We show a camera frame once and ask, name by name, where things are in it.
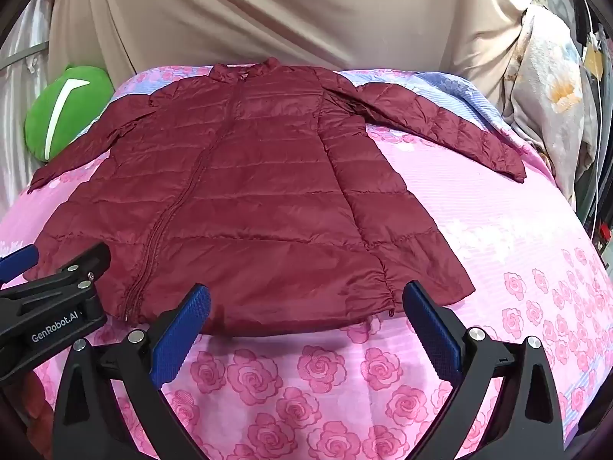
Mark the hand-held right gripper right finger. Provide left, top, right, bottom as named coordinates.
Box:
left=402, top=280, right=567, bottom=460

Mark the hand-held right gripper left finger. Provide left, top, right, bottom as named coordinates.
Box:
left=52, top=283, right=212, bottom=460

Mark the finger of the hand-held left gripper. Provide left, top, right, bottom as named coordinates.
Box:
left=0, top=243, right=40, bottom=283
left=0, top=242, right=112, bottom=304

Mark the dark red puffer jacket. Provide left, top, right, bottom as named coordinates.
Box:
left=26, top=56, right=528, bottom=338

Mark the person's left hand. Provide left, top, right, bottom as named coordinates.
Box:
left=19, top=371, right=54, bottom=442

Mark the pink rose-printed bedsheet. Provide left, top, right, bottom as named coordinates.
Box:
left=0, top=68, right=613, bottom=460

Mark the green pillow white stripe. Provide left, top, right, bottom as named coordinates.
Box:
left=25, top=64, right=115, bottom=163

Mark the grey shiny curtain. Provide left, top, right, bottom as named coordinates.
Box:
left=0, top=0, right=64, bottom=223

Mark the black metal rack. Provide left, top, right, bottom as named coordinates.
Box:
left=569, top=0, right=613, bottom=271

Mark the white floral quilt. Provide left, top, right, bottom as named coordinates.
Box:
left=502, top=5, right=600, bottom=212

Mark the yellowish paper tag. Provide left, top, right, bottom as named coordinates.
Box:
left=583, top=43, right=605, bottom=80

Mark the beige draped cloth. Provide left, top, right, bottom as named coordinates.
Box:
left=48, top=0, right=533, bottom=123

